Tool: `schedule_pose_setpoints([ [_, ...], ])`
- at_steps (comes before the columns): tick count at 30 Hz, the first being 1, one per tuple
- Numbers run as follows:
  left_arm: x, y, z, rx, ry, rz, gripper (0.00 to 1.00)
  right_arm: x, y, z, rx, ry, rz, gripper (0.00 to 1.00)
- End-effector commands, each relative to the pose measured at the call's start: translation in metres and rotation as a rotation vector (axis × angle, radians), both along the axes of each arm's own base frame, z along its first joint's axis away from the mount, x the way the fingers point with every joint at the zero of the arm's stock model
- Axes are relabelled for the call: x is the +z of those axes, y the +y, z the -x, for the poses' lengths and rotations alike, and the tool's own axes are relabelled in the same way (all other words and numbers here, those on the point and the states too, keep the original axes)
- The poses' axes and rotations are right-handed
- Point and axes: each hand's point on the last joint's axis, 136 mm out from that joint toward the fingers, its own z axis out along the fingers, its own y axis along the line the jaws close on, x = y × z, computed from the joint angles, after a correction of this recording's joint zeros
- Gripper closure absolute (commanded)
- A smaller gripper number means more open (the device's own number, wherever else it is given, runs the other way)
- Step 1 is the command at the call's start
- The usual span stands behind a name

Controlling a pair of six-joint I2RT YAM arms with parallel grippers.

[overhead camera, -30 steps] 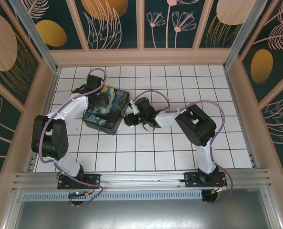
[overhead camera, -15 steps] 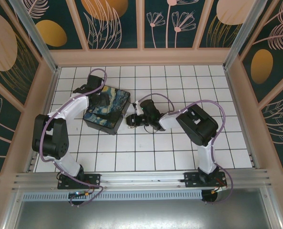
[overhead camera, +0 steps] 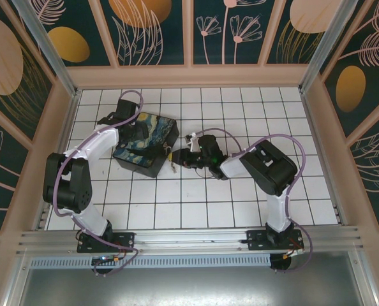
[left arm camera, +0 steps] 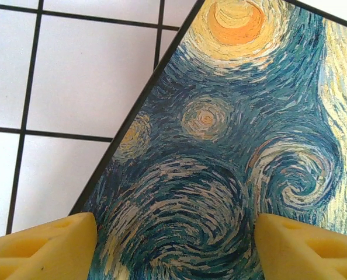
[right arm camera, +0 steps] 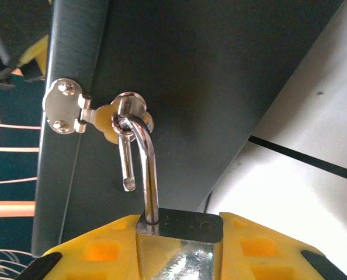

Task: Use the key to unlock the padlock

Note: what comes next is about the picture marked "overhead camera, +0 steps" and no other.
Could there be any black box starry night lid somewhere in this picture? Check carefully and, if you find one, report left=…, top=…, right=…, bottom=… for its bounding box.
left=112, top=111, right=180, bottom=179

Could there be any beige circle gold lines panel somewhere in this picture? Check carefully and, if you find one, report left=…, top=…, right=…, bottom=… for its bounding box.
left=265, top=0, right=343, bottom=66
left=0, top=0, right=57, bottom=143

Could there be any grey sheet metal panel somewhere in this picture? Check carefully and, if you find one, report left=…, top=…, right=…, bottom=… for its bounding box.
left=15, top=267, right=379, bottom=306

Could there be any feather and orange oval panel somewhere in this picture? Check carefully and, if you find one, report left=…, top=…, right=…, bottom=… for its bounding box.
left=320, top=0, right=379, bottom=138

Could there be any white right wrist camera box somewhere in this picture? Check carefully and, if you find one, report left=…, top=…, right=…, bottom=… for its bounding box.
left=184, top=133, right=200, bottom=153

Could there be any orange circle leaf wall panel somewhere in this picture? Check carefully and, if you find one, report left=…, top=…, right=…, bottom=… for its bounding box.
left=100, top=0, right=192, bottom=68

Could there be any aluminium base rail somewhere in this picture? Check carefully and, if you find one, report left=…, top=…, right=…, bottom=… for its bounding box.
left=16, top=226, right=363, bottom=254

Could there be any orange oval wall panel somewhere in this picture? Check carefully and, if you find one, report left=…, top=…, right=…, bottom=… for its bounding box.
left=36, top=0, right=117, bottom=68

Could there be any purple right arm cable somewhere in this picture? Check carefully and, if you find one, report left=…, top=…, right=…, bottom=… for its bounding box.
left=191, top=127, right=313, bottom=274

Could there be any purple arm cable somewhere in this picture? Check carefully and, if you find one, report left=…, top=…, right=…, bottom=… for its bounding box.
left=50, top=90, right=145, bottom=279
left=191, top=127, right=313, bottom=274

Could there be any aluminium corner post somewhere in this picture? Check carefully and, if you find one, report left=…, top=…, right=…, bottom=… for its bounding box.
left=299, top=0, right=364, bottom=94
left=12, top=0, right=82, bottom=98

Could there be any grey slotted cable duct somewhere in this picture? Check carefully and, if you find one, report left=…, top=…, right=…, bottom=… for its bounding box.
left=29, top=254, right=272, bottom=269

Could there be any pink flowers wall panel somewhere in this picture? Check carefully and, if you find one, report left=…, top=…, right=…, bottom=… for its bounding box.
left=192, top=0, right=278, bottom=67

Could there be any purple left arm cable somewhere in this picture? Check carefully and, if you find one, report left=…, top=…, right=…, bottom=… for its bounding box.
left=50, top=90, right=145, bottom=279

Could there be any single flower wall panel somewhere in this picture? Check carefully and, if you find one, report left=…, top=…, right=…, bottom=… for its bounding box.
left=0, top=98, right=31, bottom=224

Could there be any white feather wall panel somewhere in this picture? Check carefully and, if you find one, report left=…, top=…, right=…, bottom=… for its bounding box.
left=348, top=117, right=379, bottom=227

